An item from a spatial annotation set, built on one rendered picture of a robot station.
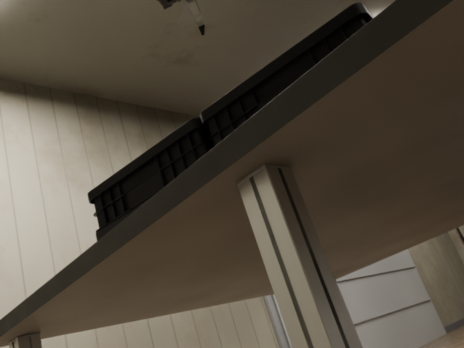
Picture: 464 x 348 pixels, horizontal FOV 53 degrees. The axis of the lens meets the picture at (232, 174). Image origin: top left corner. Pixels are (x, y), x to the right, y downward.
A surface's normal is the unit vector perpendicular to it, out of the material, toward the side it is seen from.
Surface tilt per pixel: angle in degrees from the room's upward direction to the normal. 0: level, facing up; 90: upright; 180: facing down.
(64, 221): 90
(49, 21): 180
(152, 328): 90
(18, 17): 180
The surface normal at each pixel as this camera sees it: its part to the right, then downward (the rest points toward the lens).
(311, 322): -0.70, -0.06
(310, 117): 0.29, 0.88
